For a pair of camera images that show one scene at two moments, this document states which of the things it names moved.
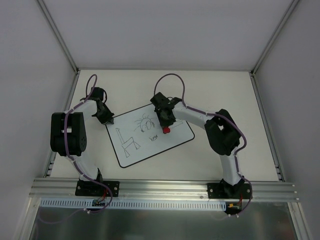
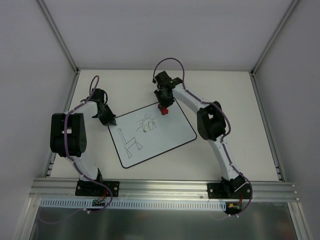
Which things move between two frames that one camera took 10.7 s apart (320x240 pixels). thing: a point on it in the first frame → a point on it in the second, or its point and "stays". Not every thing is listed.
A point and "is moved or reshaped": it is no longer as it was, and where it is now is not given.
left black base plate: [90, 188] stays
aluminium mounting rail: [62, 188] stays
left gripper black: [104, 114] stays
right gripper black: [165, 119] → [164, 101]
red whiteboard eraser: [166, 130] is moved or reshaped
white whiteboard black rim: [137, 135] stays
